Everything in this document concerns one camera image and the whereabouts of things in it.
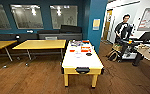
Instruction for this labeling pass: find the colourful game box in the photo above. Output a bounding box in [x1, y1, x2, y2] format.
[70, 40, 82, 47]

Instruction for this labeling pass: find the orange game paddle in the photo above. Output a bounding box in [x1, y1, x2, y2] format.
[69, 49, 76, 54]
[81, 39, 91, 45]

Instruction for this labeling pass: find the yellow white-top game table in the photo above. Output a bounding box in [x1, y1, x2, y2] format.
[61, 39, 106, 89]

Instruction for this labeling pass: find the yellow wooden table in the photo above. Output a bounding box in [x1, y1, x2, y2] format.
[0, 39, 18, 63]
[12, 39, 68, 67]

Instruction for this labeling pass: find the brown bag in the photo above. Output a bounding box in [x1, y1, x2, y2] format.
[107, 50, 121, 63]

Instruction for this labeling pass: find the brown wooden door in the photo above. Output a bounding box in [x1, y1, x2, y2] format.
[102, 9, 114, 42]

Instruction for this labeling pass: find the brown cardboard box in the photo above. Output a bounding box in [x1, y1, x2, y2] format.
[112, 43, 123, 53]

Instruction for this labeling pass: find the dark grey bench sofa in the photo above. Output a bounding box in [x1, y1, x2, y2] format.
[0, 29, 84, 43]

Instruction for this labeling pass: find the person in dark shirt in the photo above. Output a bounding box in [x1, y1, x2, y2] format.
[113, 13, 135, 45]

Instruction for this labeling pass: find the black wheeled cart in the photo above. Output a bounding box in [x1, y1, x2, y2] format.
[117, 37, 149, 64]

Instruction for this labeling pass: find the colourful stacked toy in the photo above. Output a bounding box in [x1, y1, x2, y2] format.
[126, 39, 134, 45]

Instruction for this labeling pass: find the small black round object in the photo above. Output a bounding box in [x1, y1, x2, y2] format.
[15, 33, 21, 40]

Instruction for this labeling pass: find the pale yellow wall sign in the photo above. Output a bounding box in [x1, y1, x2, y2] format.
[92, 18, 102, 32]

